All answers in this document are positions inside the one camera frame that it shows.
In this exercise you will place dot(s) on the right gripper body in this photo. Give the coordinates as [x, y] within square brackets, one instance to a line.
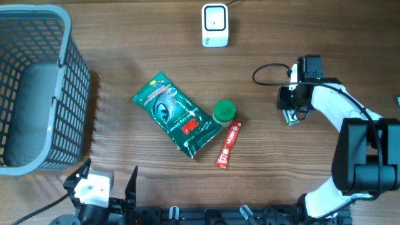
[289, 99]

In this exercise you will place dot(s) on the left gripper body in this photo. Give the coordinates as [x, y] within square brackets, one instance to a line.
[117, 205]

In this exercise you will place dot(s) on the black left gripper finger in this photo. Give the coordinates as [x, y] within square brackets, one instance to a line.
[130, 190]
[73, 179]

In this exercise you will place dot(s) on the green white candy bar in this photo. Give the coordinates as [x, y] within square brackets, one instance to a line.
[291, 117]

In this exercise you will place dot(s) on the red Nestle stick sachet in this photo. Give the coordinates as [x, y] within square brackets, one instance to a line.
[223, 159]

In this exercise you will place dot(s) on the green lid plastic jar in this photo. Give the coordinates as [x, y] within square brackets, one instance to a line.
[224, 113]

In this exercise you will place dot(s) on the green 3M gloves package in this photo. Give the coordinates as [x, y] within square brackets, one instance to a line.
[188, 126]

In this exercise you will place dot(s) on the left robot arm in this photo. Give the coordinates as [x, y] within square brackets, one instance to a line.
[87, 214]

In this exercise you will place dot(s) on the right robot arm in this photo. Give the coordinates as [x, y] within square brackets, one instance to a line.
[366, 159]

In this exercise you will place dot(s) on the white barcode scanner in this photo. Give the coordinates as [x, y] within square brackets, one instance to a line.
[215, 25]

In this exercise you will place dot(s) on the grey plastic shopping basket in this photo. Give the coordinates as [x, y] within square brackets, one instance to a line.
[45, 86]

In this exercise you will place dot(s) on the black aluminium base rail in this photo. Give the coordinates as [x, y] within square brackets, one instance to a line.
[279, 215]

